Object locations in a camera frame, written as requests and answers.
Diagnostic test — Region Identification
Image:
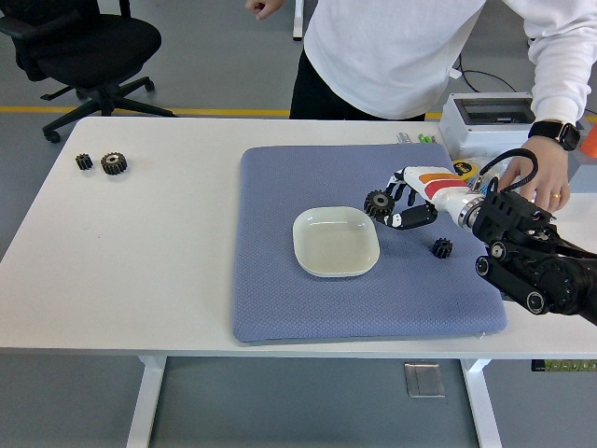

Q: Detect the person's right hand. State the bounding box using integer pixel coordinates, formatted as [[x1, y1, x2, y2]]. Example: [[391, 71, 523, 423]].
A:
[[244, 0, 284, 21]]

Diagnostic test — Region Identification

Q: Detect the person's left hand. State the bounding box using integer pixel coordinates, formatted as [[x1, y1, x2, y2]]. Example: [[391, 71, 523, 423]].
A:
[[497, 137, 573, 212]]

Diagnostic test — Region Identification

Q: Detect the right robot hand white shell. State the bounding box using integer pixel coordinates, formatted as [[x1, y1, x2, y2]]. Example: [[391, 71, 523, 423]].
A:
[[382, 165, 484, 231]]

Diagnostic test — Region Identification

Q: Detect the large black gear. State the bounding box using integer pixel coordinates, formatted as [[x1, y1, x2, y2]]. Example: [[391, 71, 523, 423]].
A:
[[100, 151, 129, 176], [363, 189, 394, 219]]

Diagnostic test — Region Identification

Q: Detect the white desk leg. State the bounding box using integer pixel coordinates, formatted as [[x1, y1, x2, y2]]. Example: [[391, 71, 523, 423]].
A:
[[292, 0, 307, 41]]

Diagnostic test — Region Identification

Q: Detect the grey block with recess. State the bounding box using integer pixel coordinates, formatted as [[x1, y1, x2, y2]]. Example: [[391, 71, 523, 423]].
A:
[[566, 120, 597, 192]]

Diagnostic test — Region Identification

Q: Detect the black smartwatch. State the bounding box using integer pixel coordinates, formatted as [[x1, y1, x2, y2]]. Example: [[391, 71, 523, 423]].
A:
[[527, 119, 582, 152]]

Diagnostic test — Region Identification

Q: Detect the clear plastic parts bag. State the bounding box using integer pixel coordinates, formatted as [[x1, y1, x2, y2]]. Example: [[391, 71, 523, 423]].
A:
[[468, 156, 519, 197]]

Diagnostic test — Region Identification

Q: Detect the orange cone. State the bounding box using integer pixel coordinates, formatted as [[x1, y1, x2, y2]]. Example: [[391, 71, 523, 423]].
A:
[[579, 123, 597, 160]]

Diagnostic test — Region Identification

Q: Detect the white square dish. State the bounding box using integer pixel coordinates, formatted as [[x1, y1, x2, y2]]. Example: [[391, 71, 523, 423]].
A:
[[292, 205, 382, 280]]

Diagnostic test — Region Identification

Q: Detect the person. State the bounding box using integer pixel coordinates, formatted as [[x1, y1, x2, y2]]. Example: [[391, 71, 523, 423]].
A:
[[244, 0, 597, 214]]

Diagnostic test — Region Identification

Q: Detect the blue-grey padded mat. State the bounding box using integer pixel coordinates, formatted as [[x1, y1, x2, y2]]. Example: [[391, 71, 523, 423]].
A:
[[230, 144, 508, 346]]

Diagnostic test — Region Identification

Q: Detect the black office chair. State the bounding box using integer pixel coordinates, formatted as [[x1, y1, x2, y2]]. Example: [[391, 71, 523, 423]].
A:
[[0, 0, 178, 145]]

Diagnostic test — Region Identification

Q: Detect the table height control panel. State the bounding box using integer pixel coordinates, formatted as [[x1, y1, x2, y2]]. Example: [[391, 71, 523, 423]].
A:
[[530, 358, 597, 373]]

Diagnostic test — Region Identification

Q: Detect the metal floor plate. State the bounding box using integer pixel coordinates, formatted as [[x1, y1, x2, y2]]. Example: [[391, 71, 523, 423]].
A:
[[403, 362, 446, 399]]

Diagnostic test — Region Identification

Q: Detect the white table leg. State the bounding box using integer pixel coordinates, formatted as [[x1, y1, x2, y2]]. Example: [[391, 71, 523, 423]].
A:
[[459, 357, 504, 448], [125, 355, 168, 448]]

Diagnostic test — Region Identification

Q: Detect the grey electrical enclosure box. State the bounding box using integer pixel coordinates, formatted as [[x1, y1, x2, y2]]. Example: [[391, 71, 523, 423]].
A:
[[438, 91, 537, 158]]

